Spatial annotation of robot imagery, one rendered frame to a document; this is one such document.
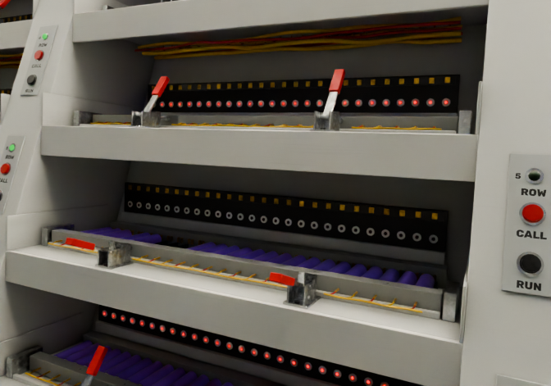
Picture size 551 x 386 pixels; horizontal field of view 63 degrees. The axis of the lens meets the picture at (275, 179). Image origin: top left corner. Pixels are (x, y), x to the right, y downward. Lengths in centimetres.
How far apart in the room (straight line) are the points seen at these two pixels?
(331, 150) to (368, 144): 4
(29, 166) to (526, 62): 66
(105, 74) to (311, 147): 47
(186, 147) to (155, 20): 22
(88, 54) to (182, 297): 47
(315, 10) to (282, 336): 38
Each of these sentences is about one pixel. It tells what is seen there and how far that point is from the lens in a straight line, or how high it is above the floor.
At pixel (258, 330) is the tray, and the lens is 49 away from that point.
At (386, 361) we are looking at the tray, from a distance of 46.
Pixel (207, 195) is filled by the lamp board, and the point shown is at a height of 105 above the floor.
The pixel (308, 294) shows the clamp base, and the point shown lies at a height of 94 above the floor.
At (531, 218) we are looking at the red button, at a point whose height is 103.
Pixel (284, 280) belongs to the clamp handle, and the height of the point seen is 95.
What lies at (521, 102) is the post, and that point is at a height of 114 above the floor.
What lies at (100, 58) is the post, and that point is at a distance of 85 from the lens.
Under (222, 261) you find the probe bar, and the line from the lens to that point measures 56.
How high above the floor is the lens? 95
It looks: 11 degrees up
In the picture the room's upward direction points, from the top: 10 degrees clockwise
